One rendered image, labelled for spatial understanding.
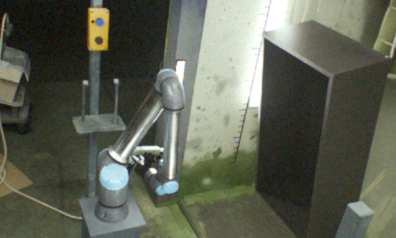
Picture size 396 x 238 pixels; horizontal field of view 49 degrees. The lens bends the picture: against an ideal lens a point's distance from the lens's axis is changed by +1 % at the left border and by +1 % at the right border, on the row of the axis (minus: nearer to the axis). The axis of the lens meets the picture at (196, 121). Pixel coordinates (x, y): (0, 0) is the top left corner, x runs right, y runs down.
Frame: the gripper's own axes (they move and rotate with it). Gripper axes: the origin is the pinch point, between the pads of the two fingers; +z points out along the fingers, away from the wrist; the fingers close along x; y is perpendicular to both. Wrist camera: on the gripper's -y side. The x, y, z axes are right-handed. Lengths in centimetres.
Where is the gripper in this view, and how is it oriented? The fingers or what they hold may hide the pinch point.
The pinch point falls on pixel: (134, 153)
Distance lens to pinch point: 286.8
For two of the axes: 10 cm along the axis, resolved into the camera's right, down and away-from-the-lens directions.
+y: -3.6, 8.6, 3.6
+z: -6.0, -5.1, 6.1
